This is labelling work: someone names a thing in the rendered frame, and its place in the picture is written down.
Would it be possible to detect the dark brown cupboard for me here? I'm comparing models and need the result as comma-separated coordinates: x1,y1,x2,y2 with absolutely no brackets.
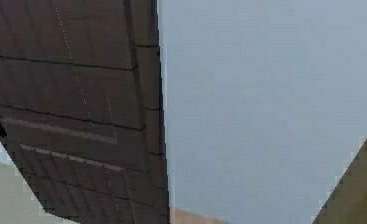
0,0,171,224

